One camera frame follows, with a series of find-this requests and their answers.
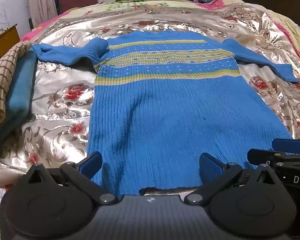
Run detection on wooden cabinet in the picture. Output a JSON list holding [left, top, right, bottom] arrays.
[[0, 24, 21, 67]]

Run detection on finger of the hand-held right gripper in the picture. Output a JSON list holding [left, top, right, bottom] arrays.
[[247, 149, 300, 167], [272, 138, 300, 155]]

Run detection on teal folded cloth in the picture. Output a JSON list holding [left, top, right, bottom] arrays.
[[0, 51, 38, 151]]

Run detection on beige checked cloth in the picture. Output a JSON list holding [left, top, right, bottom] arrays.
[[0, 41, 33, 132]]

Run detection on blue striped knit sweater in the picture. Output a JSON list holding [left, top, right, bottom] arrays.
[[31, 30, 300, 197]]

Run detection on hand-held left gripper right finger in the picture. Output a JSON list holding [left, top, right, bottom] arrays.
[[184, 152, 276, 205]]

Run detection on silver floral bedspread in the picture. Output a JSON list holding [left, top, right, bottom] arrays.
[[0, 3, 300, 195]]

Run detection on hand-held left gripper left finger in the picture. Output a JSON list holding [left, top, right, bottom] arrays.
[[21, 151, 118, 205]]

